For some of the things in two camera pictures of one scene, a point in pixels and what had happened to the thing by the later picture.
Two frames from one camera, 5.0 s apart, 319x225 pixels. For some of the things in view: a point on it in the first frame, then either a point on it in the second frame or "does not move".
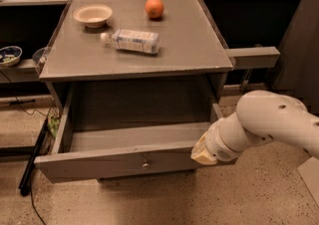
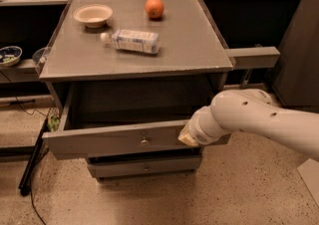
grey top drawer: x=104 y=150 -> x=103 y=119
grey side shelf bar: x=252 y=57 does not move
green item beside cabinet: x=53 y=124 does not move
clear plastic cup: x=40 y=55 does not move
